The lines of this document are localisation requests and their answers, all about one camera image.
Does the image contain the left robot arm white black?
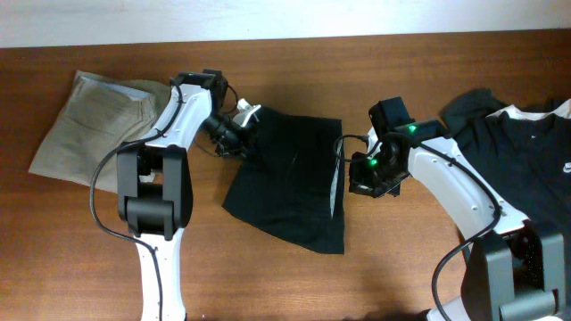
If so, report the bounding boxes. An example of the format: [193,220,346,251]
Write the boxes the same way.
[117,70,259,320]

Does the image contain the black t-shirt with white logo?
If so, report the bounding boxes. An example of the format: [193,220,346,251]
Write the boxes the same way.
[442,89,570,237]

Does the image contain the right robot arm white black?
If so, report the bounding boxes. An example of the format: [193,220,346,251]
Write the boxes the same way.
[349,97,567,321]

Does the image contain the black shorts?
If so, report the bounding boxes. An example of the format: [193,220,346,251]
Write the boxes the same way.
[222,107,344,254]

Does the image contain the folded beige khaki shorts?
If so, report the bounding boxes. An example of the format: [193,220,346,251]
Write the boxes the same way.
[29,70,170,186]

